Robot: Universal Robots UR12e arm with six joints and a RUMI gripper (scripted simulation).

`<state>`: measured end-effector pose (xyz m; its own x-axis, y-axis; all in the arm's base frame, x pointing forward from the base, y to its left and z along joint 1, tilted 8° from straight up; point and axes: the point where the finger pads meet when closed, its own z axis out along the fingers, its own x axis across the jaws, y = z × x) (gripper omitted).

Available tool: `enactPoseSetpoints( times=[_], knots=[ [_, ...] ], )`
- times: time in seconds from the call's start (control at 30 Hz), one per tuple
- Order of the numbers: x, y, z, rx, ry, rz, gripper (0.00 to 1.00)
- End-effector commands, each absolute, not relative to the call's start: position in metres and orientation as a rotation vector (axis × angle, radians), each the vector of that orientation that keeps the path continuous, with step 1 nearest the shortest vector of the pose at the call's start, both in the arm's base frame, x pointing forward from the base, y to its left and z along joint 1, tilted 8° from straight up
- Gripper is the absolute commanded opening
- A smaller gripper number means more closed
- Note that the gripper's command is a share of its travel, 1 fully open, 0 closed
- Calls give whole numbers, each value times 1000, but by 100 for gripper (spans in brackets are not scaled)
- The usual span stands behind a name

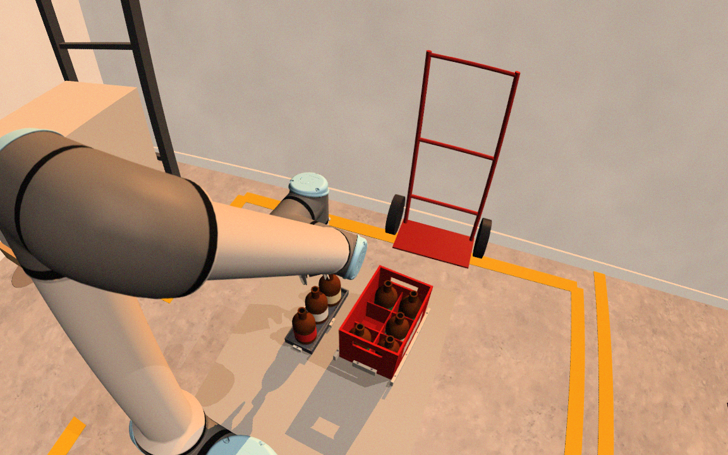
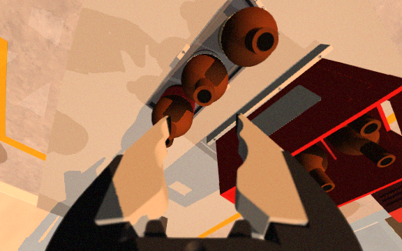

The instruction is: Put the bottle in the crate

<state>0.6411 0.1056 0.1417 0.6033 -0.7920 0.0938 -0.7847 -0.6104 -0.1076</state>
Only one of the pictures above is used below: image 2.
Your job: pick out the black flat tray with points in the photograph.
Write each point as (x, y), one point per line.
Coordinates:
(208, 40)

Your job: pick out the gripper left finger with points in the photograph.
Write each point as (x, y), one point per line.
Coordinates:
(118, 204)

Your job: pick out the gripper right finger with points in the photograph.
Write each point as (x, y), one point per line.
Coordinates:
(282, 201)

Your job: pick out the brown bottle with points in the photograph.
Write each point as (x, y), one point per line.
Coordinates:
(249, 36)
(204, 78)
(350, 142)
(365, 125)
(314, 161)
(176, 104)

